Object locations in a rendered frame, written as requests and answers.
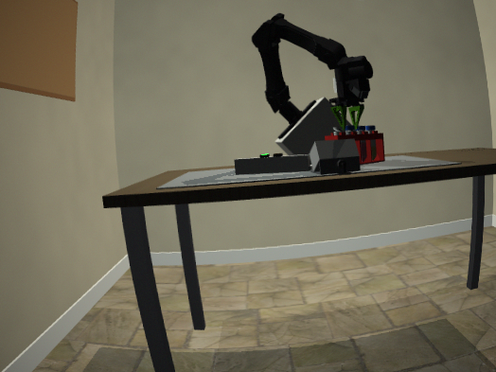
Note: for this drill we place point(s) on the red tube rack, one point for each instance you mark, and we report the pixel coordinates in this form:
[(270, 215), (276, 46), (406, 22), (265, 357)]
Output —
[(364, 136)]

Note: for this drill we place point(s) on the grey control panel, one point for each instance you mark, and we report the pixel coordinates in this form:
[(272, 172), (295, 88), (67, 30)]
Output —
[(335, 156)]

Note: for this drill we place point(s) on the grey flat mat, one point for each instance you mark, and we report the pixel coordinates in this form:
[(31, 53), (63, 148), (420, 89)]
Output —
[(228, 176)]

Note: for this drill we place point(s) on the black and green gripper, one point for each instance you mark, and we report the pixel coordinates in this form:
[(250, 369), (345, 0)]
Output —
[(340, 106)]

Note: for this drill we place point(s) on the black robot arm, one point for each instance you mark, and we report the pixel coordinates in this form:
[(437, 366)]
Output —
[(326, 50)]

